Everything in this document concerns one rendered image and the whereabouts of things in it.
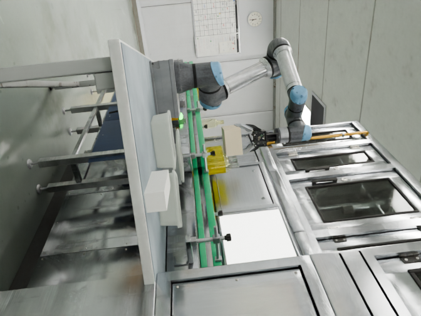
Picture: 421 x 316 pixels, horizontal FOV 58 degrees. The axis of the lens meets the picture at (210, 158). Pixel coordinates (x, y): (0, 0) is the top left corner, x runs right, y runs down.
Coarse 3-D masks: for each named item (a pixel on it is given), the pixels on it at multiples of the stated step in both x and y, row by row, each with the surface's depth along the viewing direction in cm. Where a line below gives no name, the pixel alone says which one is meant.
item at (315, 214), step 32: (320, 128) 280; (352, 128) 276; (256, 160) 247; (288, 160) 245; (320, 160) 242; (352, 160) 239; (384, 160) 236; (288, 192) 212; (320, 192) 213; (352, 192) 210; (384, 192) 208; (416, 192) 206; (288, 224) 189; (320, 224) 190; (352, 224) 188; (384, 224) 183; (416, 224) 182
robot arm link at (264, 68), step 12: (264, 60) 199; (276, 60) 197; (240, 72) 196; (252, 72) 196; (264, 72) 199; (276, 72) 201; (228, 84) 192; (240, 84) 194; (204, 96) 187; (216, 96) 187; (228, 96) 193; (216, 108) 195
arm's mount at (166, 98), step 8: (152, 64) 170; (160, 64) 170; (168, 64) 170; (152, 72) 170; (160, 72) 170; (168, 72) 171; (152, 80) 171; (160, 80) 171; (168, 80) 171; (160, 88) 172; (168, 88) 172; (176, 88) 176; (160, 96) 172; (168, 96) 173; (176, 96) 172; (160, 104) 173; (168, 104) 173; (176, 104) 173; (160, 112) 174; (176, 112) 174
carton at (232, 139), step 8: (224, 128) 177; (232, 128) 173; (240, 128) 171; (224, 136) 171; (232, 136) 170; (240, 136) 170; (224, 144) 176; (232, 144) 171; (240, 144) 171; (232, 152) 172; (240, 152) 172
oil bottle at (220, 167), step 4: (208, 164) 211; (212, 164) 210; (216, 164) 210; (220, 164) 210; (224, 164) 209; (228, 164) 210; (208, 168) 209; (212, 168) 209; (216, 168) 210; (220, 168) 210; (224, 168) 210; (228, 168) 210; (212, 172) 211; (216, 172) 211; (220, 172) 211; (224, 172) 212
